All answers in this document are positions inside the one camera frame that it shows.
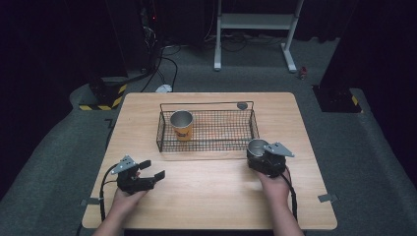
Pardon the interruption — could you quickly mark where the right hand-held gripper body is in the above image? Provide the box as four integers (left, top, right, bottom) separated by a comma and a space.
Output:
254, 141, 296, 179

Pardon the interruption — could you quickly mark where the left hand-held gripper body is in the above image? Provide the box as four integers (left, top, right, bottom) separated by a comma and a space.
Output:
110, 154, 155, 196

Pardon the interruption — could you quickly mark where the black wire basket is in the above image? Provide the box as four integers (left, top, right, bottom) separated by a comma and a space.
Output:
155, 100, 261, 153

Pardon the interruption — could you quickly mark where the orange metal cup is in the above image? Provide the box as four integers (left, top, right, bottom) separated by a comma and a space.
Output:
169, 109, 195, 143

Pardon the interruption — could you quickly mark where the person's left hand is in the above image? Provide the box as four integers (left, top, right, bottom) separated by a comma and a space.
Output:
110, 187, 149, 218

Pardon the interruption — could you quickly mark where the person's right hand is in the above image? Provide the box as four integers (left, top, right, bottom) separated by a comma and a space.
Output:
256, 167, 293, 208

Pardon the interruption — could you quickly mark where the grey tape piece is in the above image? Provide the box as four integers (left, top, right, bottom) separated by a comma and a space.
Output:
80, 197, 102, 207
317, 193, 339, 204

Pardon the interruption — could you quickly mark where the black yellow striped base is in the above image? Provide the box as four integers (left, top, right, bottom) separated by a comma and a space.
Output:
78, 77, 128, 112

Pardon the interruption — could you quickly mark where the black base with yellow mark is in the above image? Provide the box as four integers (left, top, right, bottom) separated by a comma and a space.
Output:
312, 84, 365, 114

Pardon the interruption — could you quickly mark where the white metal stand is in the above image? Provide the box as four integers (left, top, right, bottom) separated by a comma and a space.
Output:
213, 0, 306, 74

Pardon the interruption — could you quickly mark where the black equipment rack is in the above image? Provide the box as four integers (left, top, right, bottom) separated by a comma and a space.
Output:
137, 0, 165, 75

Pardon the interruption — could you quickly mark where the left hand-held gripper cable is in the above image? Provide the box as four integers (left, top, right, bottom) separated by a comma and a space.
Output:
98, 162, 122, 222

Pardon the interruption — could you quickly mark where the hand-held gripper cable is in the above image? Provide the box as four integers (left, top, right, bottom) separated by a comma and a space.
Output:
98, 162, 122, 222
278, 166, 299, 222

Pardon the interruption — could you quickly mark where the right hand-held gripper cable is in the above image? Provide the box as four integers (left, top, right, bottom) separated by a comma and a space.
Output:
278, 166, 299, 222

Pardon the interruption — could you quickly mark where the black floor cable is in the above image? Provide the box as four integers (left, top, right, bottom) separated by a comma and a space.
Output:
141, 45, 182, 93

